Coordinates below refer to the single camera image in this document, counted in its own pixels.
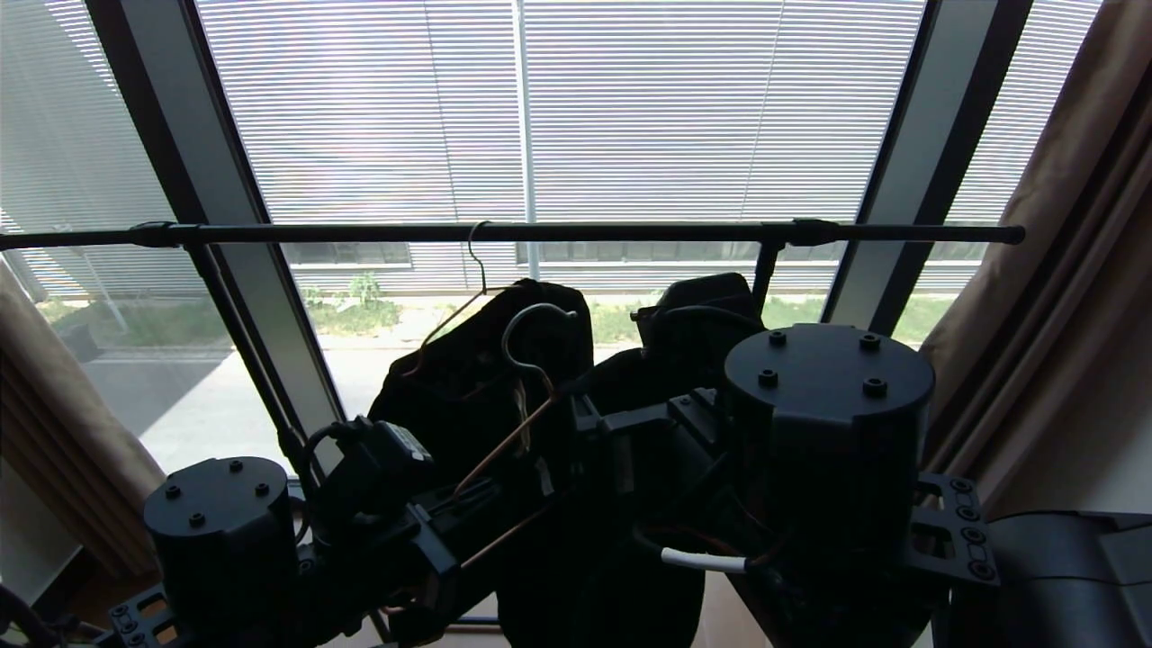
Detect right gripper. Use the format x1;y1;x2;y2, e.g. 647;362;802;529
574;387;732;492

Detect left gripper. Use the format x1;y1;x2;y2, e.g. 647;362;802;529
358;504;462;645

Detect black garment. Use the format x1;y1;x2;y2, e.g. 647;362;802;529
497;349;721;648
367;279;595;541

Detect pink clothes hanger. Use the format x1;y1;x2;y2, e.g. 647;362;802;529
450;302;580;570
400;221;507;379

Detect black clothes rack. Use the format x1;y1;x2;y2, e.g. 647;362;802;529
0;219;1028;648

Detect brown curtain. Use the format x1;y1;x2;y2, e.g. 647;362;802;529
0;261;167;577
918;0;1152;505

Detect window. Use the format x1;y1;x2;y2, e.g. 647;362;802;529
0;0;1103;478

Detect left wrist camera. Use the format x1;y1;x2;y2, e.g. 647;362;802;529
301;418;435;534

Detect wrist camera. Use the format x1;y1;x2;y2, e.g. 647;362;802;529
301;418;435;534
630;273;766;365

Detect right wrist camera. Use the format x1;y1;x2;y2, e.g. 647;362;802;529
630;273;766;365

